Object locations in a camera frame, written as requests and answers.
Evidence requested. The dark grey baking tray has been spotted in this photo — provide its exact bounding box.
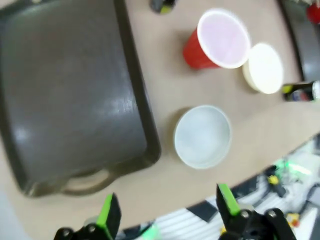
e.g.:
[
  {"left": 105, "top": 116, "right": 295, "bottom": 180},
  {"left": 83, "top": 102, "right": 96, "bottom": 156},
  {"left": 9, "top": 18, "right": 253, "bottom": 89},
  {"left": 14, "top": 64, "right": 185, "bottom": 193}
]
[{"left": 0, "top": 0, "right": 162, "bottom": 198}]

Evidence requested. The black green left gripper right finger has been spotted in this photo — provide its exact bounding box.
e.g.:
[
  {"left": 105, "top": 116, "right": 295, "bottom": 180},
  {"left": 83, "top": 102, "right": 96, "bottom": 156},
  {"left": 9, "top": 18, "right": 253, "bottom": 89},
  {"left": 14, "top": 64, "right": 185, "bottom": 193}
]
[{"left": 216, "top": 183, "right": 296, "bottom": 240}]

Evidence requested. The red plastic cup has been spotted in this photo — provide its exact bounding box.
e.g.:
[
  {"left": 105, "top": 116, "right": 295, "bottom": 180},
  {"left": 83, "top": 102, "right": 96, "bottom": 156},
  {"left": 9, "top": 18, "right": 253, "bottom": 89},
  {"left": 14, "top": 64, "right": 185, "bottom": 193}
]
[{"left": 182, "top": 8, "right": 252, "bottom": 70}]

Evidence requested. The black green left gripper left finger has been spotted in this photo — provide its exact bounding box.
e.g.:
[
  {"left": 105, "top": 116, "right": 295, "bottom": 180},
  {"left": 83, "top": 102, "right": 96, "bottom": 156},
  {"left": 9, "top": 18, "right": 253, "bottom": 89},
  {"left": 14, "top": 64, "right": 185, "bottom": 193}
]
[{"left": 55, "top": 192, "right": 123, "bottom": 240}]

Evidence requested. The pale grey bowl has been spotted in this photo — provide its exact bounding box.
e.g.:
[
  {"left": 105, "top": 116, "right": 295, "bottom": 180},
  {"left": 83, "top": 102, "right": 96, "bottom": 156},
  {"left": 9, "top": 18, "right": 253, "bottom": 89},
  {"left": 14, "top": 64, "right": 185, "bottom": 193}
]
[{"left": 173, "top": 104, "right": 232, "bottom": 170}]

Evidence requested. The cream yellow cup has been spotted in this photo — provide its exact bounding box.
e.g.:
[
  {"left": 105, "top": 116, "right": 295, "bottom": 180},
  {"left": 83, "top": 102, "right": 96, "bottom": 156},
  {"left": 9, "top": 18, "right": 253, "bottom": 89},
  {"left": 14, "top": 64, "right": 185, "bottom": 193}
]
[{"left": 241, "top": 42, "right": 285, "bottom": 95}]

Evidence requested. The black yellow marker pen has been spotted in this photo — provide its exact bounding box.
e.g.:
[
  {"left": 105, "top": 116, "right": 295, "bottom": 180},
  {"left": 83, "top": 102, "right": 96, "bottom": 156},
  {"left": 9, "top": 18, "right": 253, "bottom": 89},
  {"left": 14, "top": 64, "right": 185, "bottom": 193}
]
[{"left": 282, "top": 80, "right": 320, "bottom": 103}]

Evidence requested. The small red cup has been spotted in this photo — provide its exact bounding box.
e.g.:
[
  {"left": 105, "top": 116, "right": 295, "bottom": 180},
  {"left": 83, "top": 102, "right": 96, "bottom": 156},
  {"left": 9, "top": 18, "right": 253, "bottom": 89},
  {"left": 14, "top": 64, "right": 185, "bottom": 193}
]
[{"left": 306, "top": 1, "right": 320, "bottom": 25}]

